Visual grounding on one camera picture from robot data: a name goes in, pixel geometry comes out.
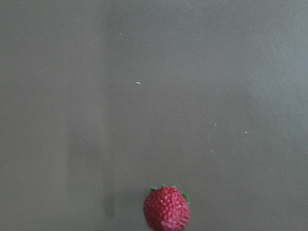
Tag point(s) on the red strawberry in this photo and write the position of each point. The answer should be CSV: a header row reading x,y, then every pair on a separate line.
x,y
167,209

